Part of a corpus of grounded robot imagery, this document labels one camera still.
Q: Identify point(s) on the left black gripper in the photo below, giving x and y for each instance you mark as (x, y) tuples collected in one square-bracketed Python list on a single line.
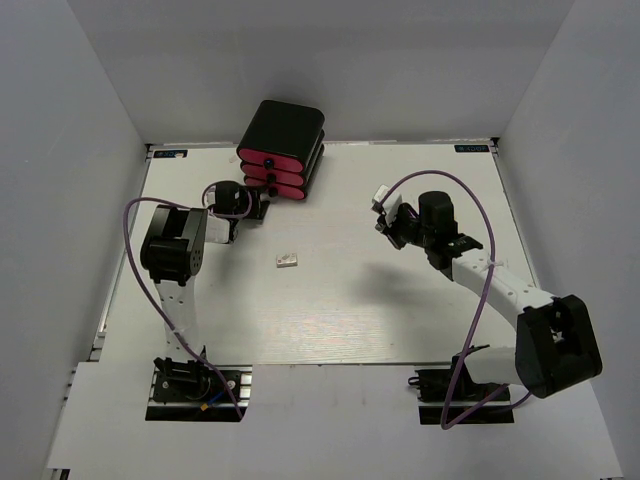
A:
[(258, 208)]

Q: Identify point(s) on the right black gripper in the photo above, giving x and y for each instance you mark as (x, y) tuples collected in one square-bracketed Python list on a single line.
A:
[(391, 228)]

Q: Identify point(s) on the pink drawer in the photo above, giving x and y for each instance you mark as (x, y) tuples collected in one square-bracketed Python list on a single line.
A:
[(272, 175), (274, 189), (276, 161)]

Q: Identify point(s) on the white eraser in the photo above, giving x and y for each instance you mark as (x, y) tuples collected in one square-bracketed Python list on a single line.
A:
[(287, 260)]

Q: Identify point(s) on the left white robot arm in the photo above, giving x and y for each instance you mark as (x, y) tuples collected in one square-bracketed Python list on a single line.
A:
[(173, 249)]

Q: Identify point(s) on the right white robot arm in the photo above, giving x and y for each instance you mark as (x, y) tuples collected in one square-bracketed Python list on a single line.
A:
[(555, 345)]

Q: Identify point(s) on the black drawer cabinet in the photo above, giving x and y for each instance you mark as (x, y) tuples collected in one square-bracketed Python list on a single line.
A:
[(288, 129)]

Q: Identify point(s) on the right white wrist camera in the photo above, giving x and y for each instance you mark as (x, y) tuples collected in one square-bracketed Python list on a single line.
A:
[(386, 203)]

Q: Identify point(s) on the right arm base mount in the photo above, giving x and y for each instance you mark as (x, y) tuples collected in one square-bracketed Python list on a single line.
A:
[(431, 385)]

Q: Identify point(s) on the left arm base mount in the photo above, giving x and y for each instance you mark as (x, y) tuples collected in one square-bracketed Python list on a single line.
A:
[(191, 392)]

